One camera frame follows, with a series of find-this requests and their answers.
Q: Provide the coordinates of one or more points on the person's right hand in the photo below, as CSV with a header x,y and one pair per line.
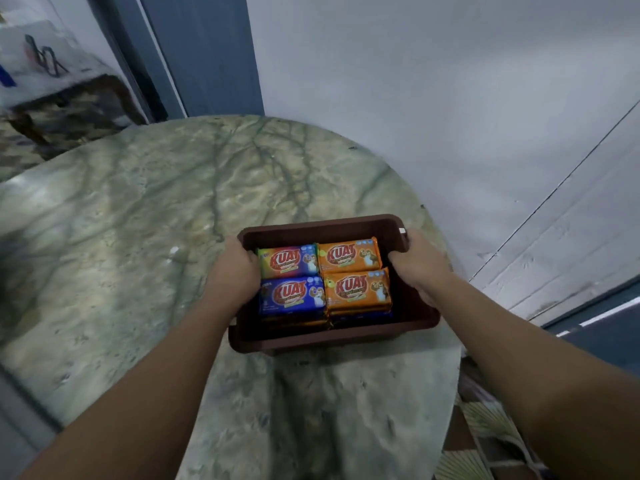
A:
x,y
422,267

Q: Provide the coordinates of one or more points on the person's left hand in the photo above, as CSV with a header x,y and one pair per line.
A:
x,y
232,274

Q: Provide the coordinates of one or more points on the person's right thumb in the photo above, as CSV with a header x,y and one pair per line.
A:
x,y
398,262

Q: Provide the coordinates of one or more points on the person's left fingers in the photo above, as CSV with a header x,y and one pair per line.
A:
x,y
253,264

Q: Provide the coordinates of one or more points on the brown plastic tray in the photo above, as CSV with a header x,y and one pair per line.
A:
x,y
325,227

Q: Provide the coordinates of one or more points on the person's left forearm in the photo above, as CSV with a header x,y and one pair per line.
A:
x,y
150,409

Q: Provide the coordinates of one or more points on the person's right forearm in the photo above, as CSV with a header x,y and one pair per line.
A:
x,y
540,374

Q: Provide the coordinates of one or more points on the orange soap packet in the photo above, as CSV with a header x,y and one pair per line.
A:
x,y
357,289
350,255

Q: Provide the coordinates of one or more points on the blue soap packet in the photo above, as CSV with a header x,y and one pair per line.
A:
x,y
292,294

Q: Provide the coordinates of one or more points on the blue door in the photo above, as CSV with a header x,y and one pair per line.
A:
x,y
210,54

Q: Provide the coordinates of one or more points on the dark blue panel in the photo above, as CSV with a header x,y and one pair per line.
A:
x,y
610,339

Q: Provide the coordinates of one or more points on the wooden bench with white top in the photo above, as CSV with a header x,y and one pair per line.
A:
x,y
30,89

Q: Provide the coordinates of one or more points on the small blue object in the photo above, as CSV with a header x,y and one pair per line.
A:
x,y
6,77

